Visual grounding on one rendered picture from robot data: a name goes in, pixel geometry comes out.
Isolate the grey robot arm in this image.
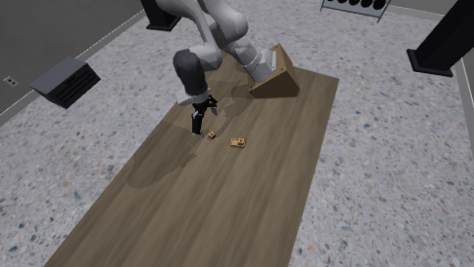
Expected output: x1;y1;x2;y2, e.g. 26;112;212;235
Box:
155;0;277;107

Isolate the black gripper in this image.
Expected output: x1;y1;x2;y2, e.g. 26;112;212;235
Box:
191;95;217;138

